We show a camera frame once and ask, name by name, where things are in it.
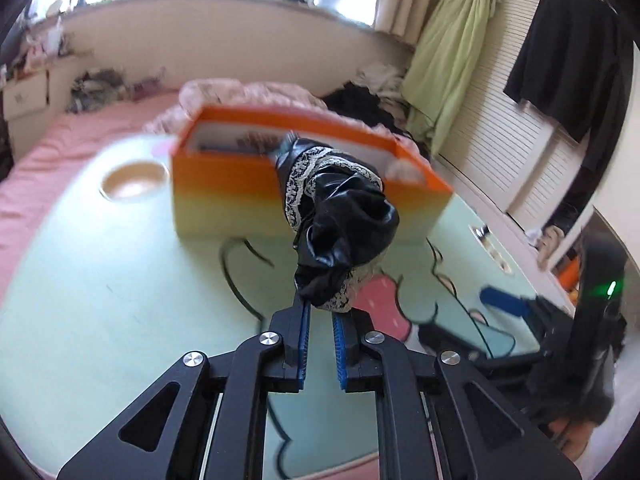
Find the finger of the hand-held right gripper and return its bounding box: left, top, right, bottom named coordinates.
left=417, top=320, right=546, bottom=361
left=479, top=285, right=551, bottom=321

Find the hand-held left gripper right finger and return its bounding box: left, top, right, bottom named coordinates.
left=332, top=310, right=583, bottom=480

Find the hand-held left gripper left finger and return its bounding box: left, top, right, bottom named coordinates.
left=56, top=292, right=313, bottom=480

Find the black lace-trimmed cloth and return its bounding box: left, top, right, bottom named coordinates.
left=274, top=132, right=401, bottom=313

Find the orange cardboard box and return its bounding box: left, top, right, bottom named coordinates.
left=170, top=104, right=455, bottom=246

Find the mint green desktop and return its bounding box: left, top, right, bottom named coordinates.
left=0, top=137, right=576, bottom=480

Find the orange bottle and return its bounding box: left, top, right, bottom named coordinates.
left=560, top=255, right=583, bottom=293

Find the beige cloth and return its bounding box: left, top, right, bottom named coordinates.
left=537, top=225, right=566, bottom=268

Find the white louvered closet door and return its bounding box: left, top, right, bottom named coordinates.
left=435, top=0, right=601, bottom=231

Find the pile of black clothes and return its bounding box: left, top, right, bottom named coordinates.
left=320, top=82, right=416, bottom=141

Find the hanging green garment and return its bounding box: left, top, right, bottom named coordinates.
left=400, top=0, right=503, bottom=161

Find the hanging black garment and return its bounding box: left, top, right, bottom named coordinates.
left=502, top=0, right=636, bottom=241

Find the beige curtain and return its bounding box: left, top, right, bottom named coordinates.
left=372, top=0, right=451, bottom=46

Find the pink bed sheet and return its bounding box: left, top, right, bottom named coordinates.
left=0, top=89, right=386, bottom=480

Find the pile of striped clothes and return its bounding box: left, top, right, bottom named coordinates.
left=67, top=67, right=166, bottom=113

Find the white cabinet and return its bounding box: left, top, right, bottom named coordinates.
left=2, top=67, right=51, bottom=121

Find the black cable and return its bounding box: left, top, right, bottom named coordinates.
left=470, top=310, right=517, bottom=361

